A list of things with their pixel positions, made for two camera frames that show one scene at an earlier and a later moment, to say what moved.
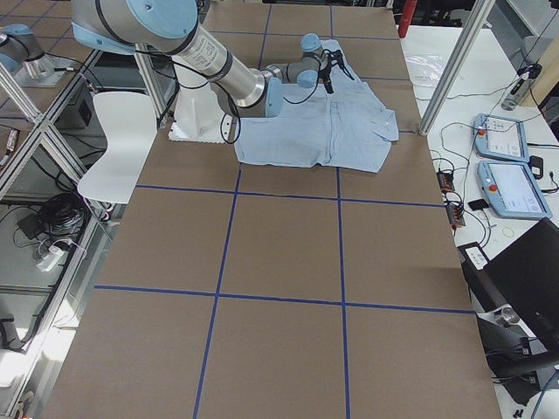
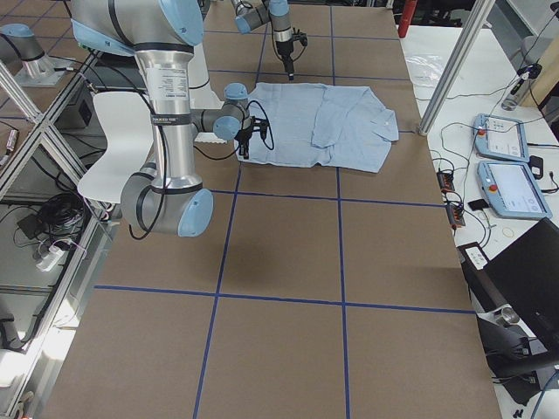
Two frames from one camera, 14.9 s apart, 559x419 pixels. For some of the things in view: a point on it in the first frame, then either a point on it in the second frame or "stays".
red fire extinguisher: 409,10 stays
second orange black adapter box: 455,214 stays
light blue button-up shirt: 349,127 stays
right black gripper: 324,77 → 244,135
